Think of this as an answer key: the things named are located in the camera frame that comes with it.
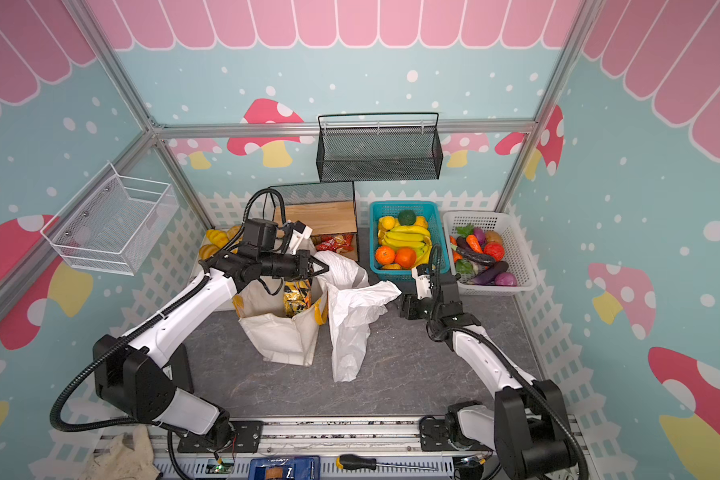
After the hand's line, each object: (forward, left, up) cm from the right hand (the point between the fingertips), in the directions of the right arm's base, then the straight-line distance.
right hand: (400, 297), depth 86 cm
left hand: (-1, +20, +12) cm, 23 cm away
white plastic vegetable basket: (+17, -29, -11) cm, 36 cm away
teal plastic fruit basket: (+40, -14, -6) cm, 43 cm away
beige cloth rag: (-38, +68, -12) cm, 79 cm away
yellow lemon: (+36, +2, -5) cm, 36 cm away
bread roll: (+24, +68, -8) cm, 73 cm away
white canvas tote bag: (-12, +33, +1) cm, 36 cm away
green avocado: (+37, -5, -4) cm, 37 cm away
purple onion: (+10, -36, -6) cm, 38 cm away
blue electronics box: (-40, +28, -6) cm, 49 cm away
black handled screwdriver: (-39, +12, -11) cm, 42 cm away
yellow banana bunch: (+29, -6, -5) cm, 30 cm away
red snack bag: (+26, +19, -5) cm, 32 cm away
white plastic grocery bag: (-11, +13, +14) cm, 22 cm away
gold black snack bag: (-1, +29, +2) cm, 29 cm away
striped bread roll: (+32, +67, -8) cm, 74 cm away
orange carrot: (+27, -29, -7) cm, 41 cm away
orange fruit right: (+19, -3, -5) cm, 19 cm away
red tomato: (+23, -35, -6) cm, 43 cm away
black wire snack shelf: (+39, +24, -1) cm, 46 cm away
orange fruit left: (+18, +4, -3) cm, 19 cm away
